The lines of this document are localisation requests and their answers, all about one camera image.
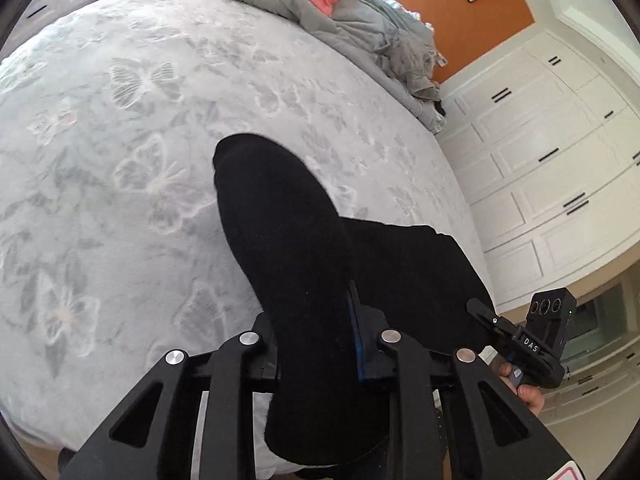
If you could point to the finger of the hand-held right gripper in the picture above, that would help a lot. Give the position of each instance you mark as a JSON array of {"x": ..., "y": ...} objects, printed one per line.
[{"x": 492, "y": 320}]

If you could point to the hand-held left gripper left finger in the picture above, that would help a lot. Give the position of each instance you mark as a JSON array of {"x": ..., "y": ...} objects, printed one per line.
[{"x": 230, "y": 400}]

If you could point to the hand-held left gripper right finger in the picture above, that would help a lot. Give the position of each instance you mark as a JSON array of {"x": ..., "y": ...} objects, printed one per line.
[{"x": 356, "y": 340}]

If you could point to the black pants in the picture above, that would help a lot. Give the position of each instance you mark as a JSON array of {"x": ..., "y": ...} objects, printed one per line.
[{"x": 300, "y": 260}]

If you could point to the person's right hand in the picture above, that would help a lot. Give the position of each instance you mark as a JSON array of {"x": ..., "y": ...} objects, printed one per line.
[{"x": 530, "y": 400}]

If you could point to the white wardrobe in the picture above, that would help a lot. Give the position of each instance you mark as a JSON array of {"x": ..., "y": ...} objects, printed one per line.
[{"x": 540, "y": 170}]

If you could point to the bed with butterfly sheet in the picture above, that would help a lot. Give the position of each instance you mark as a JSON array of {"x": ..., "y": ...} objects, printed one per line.
[{"x": 125, "y": 160}]

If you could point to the grey crumpled garment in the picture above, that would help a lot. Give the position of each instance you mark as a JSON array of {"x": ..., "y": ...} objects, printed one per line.
[{"x": 412, "y": 62}]

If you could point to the grey duvet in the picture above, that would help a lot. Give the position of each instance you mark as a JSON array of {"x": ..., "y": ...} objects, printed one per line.
[{"x": 370, "y": 25}]

